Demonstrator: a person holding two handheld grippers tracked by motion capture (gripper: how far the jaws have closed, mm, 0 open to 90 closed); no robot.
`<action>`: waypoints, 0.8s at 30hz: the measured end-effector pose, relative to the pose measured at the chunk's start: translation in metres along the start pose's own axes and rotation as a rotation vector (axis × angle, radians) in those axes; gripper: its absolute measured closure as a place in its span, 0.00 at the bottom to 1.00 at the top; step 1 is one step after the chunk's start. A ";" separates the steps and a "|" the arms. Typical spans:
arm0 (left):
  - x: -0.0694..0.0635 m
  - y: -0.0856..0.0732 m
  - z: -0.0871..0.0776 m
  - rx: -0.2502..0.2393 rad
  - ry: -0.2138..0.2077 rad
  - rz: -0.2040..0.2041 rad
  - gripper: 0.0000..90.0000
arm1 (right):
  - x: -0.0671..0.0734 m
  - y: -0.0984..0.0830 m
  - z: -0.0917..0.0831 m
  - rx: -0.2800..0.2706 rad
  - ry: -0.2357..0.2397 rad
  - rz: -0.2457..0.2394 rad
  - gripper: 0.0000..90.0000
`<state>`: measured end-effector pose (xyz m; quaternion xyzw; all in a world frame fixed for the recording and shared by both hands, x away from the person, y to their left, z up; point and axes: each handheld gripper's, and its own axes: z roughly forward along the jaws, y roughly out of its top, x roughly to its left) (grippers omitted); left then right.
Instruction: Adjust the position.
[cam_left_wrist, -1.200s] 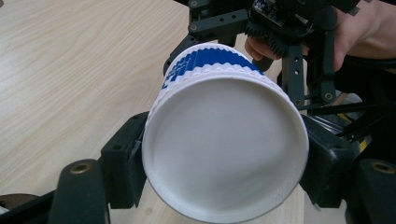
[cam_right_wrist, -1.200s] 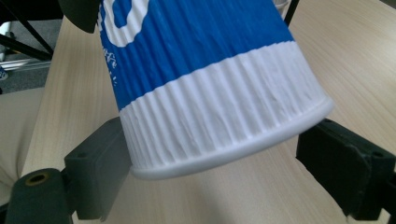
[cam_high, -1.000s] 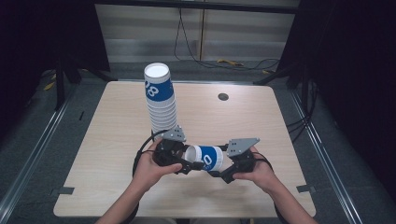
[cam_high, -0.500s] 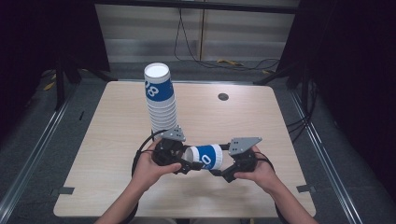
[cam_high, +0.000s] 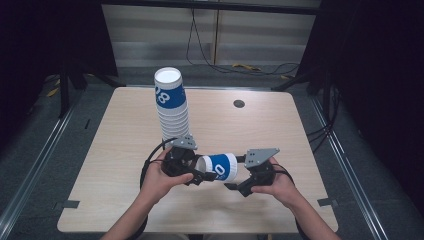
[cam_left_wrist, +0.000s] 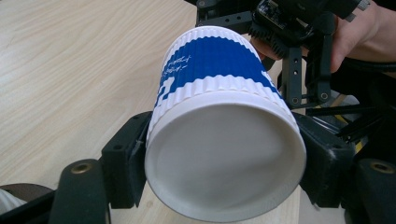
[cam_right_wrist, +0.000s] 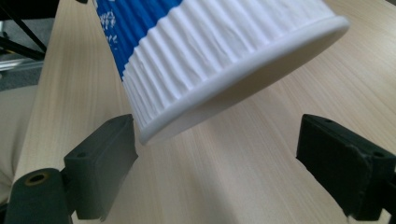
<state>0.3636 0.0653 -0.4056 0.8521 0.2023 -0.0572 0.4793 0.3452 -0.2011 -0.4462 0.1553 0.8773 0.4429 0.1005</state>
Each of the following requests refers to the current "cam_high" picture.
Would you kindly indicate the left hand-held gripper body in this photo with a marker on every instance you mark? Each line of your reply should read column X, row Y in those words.
column 178, row 161

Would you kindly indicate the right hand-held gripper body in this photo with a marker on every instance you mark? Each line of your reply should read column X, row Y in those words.
column 263, row 173

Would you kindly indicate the single blue label paper cup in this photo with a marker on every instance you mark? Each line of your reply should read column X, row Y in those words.
column 220, row 166

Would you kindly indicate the stack of white paper cups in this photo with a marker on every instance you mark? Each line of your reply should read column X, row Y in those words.
column 173, row 116

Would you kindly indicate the person's right hand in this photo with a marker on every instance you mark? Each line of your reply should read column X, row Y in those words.
column 283, row 190

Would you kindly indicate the person's left hand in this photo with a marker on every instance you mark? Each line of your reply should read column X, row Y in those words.
column 158, row 185

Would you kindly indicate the round dark table grommet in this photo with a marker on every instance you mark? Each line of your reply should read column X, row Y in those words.
column 239, row 103

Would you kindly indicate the grey tape strip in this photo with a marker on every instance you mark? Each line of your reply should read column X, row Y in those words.
column 327, row 202
column 68, row 204

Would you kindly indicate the yellow strip on floor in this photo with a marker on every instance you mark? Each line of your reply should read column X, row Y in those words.
column 246, row 66

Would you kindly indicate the black metal stand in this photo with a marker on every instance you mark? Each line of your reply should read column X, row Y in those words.
column 64, row 90
column 300, row 80

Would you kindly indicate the yellow tape piece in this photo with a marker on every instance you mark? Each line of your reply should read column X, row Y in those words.
column 52, row 92

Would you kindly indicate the black curtain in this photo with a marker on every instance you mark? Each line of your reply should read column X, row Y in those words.
column 43, row 43
column 376, row 83

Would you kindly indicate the black overhead bar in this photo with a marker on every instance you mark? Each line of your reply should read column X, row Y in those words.
column 213, row 6

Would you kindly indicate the metal floor rail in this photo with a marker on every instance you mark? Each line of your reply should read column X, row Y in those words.
column 350, row 173
column 36, row 160

